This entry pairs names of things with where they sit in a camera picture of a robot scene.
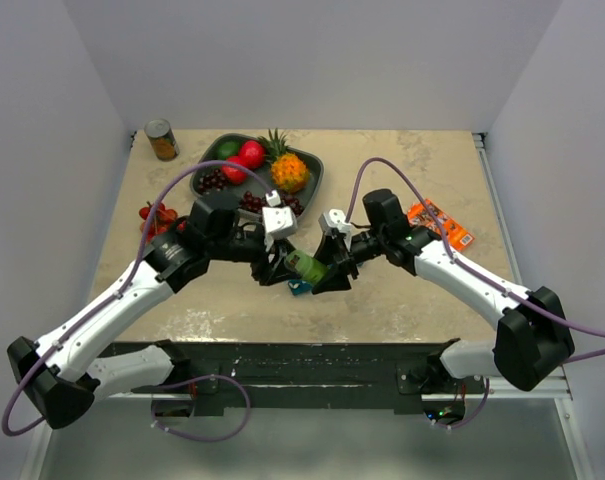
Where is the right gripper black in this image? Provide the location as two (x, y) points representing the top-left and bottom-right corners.
(307, 227), (388, 292)

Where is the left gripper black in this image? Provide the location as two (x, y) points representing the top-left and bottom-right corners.
(208, 229), (302, 285)

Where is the green pill bottle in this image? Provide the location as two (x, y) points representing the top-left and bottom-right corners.
(285, 250), (328, 286)

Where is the teal five-day pill organizer strip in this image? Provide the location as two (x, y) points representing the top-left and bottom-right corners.
(287, 280), (313, 296)

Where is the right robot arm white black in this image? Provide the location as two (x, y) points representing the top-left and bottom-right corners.
(312, 189), (575, 393)

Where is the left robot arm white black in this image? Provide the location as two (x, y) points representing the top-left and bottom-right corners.
(7, 192), (297, 429)

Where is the grey plastic fruit tray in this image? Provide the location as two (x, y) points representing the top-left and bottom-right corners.
(189, 132), (325, 221)

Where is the orange toy pineapple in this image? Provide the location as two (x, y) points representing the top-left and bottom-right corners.
(257, 128), (311, 194)

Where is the red apple front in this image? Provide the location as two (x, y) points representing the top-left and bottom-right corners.
(221, 156), (248, 185)

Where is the red apple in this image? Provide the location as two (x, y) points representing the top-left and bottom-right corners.
(238, 140), (266, 170)
(221, 156), (248, 185)

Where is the orange snack box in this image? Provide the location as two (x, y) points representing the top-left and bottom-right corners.
(407, 199), (475, 252)

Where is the dark purple grape bunch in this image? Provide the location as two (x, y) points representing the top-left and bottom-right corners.
(196, 168), (230, 195)

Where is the red apple rear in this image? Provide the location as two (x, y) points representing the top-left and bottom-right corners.
(238, 140), (266, 170)

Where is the green lime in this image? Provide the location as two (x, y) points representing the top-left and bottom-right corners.
(215, 140), (241, 161)

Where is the red cherry tomato bunch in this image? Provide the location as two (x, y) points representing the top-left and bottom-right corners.
(138, 202), (178, 243)

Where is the tin can yellow label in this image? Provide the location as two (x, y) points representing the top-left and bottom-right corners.
(144, 119), (179, 161)

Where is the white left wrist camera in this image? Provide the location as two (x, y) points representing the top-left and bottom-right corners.
(262, 190), (298, 251)

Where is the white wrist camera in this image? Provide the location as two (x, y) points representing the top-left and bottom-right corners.
(262, 190), (298, 251)
(318, 209), (353, 235)

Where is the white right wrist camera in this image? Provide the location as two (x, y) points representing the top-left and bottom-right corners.
(318, 209), (353, 235)

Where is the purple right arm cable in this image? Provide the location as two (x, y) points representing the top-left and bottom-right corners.
(345, 157), (605, 364)

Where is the black table front rail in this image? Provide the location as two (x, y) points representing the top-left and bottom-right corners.
(134, 340), (484, 417)

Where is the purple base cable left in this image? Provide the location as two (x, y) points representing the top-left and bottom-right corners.
(141, 373), (252, 444)

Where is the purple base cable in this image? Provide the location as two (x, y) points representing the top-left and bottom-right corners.
(141, 373), (252, 444)
(429, 377), (491, 431)

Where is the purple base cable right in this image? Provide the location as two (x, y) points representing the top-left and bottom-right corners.
(429, 377), (491, 431)

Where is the aluminium frame rail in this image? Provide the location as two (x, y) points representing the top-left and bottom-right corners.
(473, 133), (596, 479)

